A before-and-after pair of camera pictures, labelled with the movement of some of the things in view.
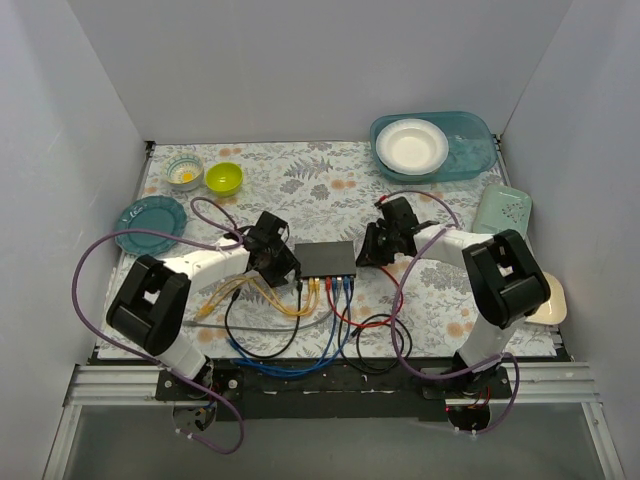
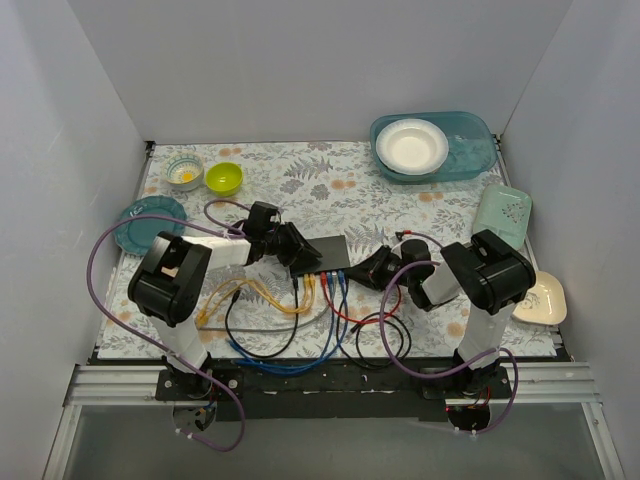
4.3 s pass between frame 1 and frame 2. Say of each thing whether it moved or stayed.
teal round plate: stayed
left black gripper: moved
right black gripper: moved
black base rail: stayed
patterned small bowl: stayed
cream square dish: stayed
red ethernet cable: moved
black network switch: stayed
